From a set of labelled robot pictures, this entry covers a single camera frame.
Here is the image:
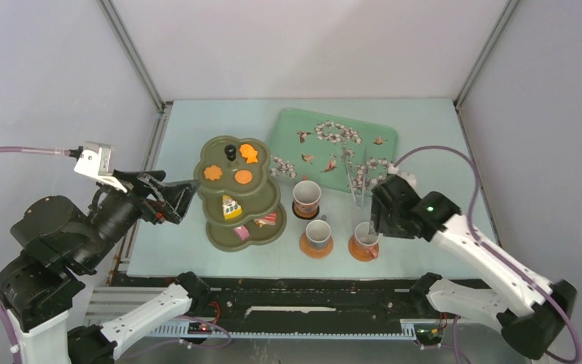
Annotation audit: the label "red striped toy cake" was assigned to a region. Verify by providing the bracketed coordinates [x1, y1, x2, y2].
[253, 211, 277, 228]

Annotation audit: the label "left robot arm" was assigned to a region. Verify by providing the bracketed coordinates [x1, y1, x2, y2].
[0, 171, 209, 363]

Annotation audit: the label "yellow toy cake slice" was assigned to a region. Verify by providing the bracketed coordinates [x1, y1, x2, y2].
[222, 195, 243, 220]

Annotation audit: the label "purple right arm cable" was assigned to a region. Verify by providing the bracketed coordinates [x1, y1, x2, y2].
[393, 146, 582, 364]

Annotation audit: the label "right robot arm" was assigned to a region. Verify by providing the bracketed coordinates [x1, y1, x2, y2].
[371, 175, 577, 360]

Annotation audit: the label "orange toy fish pastry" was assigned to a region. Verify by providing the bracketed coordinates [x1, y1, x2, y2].
[239, 143, 258, 164]

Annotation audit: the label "orange-handled cup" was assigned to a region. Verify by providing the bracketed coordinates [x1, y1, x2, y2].
[293, 180, 321, 211]

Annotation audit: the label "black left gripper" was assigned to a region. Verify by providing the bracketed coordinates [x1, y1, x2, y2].
[76, 166, 202, 269]

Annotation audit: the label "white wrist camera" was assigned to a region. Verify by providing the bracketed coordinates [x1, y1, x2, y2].
[387, 165, 417, 189]
[74, 141, 128, 193]

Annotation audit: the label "green three-tier serving stand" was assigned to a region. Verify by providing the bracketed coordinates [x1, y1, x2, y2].
[194, 136, 286, 253]

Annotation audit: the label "orange cup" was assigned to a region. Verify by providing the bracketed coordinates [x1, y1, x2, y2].
[353, 222, 380, 244]

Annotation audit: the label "round cork coaster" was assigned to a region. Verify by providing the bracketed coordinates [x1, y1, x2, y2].
[299, 233, 333, 259]
[348, 236, 379, 262]

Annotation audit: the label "metal serving tongs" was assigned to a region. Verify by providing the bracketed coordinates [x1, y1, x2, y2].
[340, 146, 368, 210]

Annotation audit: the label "white cup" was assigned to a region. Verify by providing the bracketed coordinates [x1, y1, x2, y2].
[305, 215, 332, 250]

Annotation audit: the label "yellow smiley face coaster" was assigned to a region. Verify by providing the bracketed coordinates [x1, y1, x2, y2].
[292, 203, 320, 220]

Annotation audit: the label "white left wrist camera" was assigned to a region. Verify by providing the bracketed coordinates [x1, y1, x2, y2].
[74, 141, 128, 193]

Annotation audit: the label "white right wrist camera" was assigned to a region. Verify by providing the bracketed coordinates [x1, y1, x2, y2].
[387, 165, 417, 189]

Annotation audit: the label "green floral serving tray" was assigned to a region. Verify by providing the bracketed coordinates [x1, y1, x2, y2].
[267, 108, 399, 193]

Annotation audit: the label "pink toy cake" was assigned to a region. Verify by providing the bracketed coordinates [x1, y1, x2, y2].
[233, 225, 250, 241]

